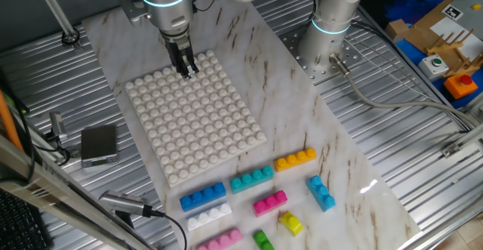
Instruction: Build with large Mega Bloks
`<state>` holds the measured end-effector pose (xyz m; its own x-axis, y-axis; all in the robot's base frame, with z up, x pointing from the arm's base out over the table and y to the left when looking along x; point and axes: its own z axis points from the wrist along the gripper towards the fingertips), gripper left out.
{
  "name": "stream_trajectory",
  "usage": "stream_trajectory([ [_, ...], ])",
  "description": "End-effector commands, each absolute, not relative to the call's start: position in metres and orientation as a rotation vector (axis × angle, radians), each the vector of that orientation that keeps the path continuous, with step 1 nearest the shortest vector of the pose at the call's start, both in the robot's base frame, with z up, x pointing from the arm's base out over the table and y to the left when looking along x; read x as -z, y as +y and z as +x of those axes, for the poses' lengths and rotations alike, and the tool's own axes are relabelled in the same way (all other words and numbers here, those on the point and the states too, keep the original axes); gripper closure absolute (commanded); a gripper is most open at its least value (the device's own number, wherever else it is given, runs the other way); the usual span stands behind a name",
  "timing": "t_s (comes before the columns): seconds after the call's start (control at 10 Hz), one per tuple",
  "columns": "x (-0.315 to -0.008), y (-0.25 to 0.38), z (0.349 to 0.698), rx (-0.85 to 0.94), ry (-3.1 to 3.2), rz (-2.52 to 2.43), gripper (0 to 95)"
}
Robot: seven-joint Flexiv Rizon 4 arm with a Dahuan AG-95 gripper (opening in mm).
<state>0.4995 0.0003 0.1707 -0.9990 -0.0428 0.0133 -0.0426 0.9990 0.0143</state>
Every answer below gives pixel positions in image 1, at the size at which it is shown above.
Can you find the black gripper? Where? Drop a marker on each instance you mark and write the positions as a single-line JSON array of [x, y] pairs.
[[177, 44]]

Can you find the teal four-stud block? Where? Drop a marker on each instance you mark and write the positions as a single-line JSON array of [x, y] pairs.
[[251, 180]]

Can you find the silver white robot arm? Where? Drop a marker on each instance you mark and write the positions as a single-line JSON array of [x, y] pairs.
[[170, 12]]

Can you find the white studded baseplate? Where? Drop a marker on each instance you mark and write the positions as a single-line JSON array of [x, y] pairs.
[[196, 129]]

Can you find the marble pattern board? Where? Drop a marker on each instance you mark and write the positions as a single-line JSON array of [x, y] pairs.
[[287, 102]]

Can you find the silver digital scale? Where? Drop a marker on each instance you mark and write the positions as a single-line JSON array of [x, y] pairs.
[[99, 144]]

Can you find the blue four-stud block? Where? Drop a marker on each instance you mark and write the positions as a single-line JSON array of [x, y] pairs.
[[202, 199]]

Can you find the aluminium tripod pole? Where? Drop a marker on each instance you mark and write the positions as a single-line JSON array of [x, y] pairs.
[[54, 10]]

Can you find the orange four-stud block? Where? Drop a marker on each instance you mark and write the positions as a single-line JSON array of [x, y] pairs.
[[294, 160]]

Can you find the white four-stud block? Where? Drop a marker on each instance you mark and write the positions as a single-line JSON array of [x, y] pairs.
[[209, 216]]

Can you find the magenta three-stud block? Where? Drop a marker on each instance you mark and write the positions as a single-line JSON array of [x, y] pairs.
[[269, 204]]

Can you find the pink four-stud block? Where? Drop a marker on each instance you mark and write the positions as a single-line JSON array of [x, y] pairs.
[[222, 240]]

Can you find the light blue three-stud block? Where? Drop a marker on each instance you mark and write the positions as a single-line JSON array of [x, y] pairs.
[[320, 195]]

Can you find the orange pole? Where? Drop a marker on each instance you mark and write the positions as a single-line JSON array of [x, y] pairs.
[[8, 123]]

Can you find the yellow two-stud block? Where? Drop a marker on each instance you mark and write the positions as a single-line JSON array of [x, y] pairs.
[[290, 223]]

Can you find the green two-stud block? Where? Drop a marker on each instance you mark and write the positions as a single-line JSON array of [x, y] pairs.
[[263, 241]]

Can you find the small cardboard box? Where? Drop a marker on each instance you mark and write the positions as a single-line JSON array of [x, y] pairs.
[[396, 30]]

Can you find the black keyboard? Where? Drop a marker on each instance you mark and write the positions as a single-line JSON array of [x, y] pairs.
[[19, 223]]

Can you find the brown cardboard sheet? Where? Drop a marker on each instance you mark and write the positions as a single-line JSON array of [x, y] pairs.
[[420, 38]]

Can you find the white box green button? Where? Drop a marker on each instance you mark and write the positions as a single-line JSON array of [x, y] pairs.
[[433, 68]]

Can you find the white paper sheet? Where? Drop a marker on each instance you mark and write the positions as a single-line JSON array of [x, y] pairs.
[[441, 27]]

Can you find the wooden peg rack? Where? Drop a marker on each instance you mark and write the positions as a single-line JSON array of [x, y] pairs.
[[445, 48]]

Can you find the black white marker tag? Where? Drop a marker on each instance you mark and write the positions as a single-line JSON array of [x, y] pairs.
[[452, 12]]

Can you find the orange box red button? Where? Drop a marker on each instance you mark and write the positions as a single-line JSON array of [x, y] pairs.
[[460, 87]]

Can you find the grey studded board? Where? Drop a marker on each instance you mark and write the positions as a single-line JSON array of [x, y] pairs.
[[473, 21]]

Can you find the tiny yellow brick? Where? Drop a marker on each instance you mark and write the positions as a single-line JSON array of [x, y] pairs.
[[476, 6]]

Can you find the perforated robot base plate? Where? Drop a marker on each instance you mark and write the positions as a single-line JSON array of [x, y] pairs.
[[302, 63]]

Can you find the small silver camera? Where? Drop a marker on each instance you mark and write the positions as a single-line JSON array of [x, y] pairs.
[[57, 125]]

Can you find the silver camera on stand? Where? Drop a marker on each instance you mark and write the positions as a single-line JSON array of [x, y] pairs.
[[124, 202]]

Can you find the aluminium frame beam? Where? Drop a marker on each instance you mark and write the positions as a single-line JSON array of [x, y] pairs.
[[56, 193]]

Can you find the small aluminium corner bracket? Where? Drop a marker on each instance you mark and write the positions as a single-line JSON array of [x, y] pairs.
[[451, 150]]

